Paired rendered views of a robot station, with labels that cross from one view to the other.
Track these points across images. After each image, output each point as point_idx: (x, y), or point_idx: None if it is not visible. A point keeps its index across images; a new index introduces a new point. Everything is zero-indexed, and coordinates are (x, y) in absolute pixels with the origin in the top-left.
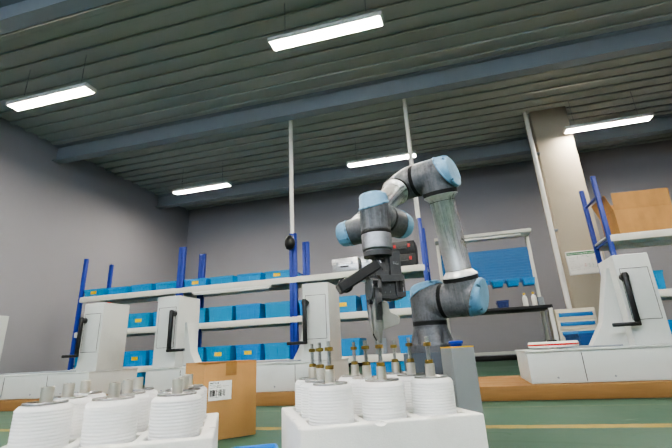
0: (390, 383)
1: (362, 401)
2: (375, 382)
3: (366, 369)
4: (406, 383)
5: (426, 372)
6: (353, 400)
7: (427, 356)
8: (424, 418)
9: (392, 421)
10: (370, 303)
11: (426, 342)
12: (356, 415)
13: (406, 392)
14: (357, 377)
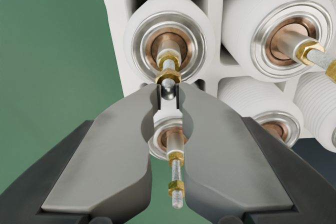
0: (126, 57)
1: None
2: (134, 27)
3: (289, 45)
4: (237, 110)
5: (172, 139)
6: None
7: (174, 165)
8: (121, 80)
9: (111, 32)
10: (247, 222)
11: (168, 190)
12: None
13: (235, 101)
14: (306, 17)
